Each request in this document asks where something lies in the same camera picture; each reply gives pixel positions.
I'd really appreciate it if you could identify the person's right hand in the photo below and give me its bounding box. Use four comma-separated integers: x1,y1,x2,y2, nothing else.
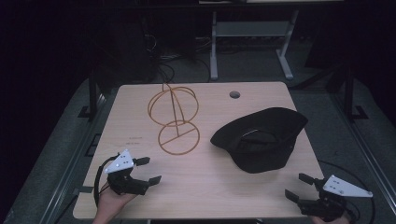
311,212,351,224

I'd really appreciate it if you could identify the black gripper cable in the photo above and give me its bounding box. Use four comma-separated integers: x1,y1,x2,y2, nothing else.
317,159,376,224
92,153,121,207

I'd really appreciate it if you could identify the grey metal table frame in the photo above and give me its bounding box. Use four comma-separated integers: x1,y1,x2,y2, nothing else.
209,9,300,81

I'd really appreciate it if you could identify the black bucket hat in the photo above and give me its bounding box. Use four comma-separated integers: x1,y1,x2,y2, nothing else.
209,106,309,175

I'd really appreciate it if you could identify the orange wire hat stand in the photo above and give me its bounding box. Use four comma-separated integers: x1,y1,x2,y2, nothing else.
147,81,201,157

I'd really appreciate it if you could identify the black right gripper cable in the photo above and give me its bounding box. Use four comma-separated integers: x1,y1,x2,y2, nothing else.
317,159,376,224

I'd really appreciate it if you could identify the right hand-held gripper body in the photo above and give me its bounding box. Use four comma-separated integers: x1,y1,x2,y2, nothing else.
296,174,374,223

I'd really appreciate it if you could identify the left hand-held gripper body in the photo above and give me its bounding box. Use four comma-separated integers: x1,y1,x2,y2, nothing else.
104,148,150,197

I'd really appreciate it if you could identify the bundle of floor cables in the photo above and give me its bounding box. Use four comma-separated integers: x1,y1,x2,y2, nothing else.
141,29,213,84

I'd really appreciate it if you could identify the person's left hand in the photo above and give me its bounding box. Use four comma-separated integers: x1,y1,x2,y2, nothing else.
92,186,138,224

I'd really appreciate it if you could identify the black metal frame post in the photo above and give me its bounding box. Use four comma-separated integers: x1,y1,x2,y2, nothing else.
341,65,370,123
78,68,107,121

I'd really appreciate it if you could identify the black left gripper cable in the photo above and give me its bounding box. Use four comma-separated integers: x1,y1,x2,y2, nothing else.
92,153,121,207

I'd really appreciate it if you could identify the aluminium floor rail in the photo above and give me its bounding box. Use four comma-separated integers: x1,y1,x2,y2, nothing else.
329,92,396,217
38,92,106,224

